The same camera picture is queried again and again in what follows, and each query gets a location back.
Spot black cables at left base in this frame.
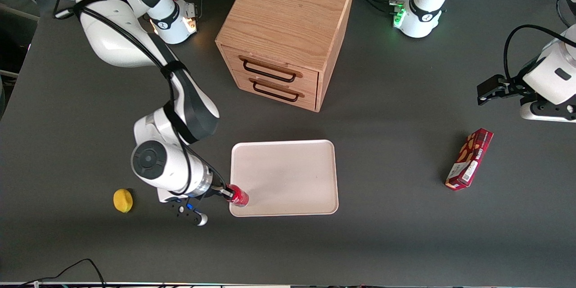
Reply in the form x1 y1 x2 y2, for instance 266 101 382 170
355 0 402 15

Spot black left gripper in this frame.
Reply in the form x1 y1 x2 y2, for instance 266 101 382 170
477 74 539 106

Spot red snack box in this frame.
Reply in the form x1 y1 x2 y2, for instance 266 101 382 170
445 127 495 191

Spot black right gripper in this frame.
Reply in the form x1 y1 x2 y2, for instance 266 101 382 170
209 182 236 202

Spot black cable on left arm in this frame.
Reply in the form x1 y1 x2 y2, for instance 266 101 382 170
503 24 576 82

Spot black cable along right arm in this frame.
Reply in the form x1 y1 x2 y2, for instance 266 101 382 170
53 0 193 197

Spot yellow lemon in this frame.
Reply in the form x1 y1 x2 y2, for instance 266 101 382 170
113 188 134 214

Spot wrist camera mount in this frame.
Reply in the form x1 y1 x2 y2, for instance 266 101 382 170
157 189 209 227
519 98 576 123

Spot red soda can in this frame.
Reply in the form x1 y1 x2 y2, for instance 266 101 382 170
227 184 250 208

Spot wooden drawer cabinet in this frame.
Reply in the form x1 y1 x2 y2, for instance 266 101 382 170
215 0 356 113

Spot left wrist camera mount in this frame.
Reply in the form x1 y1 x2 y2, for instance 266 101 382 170
519 98 576 123

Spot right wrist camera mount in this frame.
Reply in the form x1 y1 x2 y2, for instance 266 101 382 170
157 189 209 227

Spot black cable at table edge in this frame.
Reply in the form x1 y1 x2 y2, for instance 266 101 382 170
18 258 107 288

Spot white rectangular tray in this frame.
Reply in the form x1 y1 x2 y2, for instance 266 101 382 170
229 139 339 217

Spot black drawer handle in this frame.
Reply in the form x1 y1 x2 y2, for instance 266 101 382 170
249 78 301 103
242 56 298 83

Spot wooden drawer front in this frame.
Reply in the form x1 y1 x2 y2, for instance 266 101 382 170
230 70 318 111
220 44 320 94

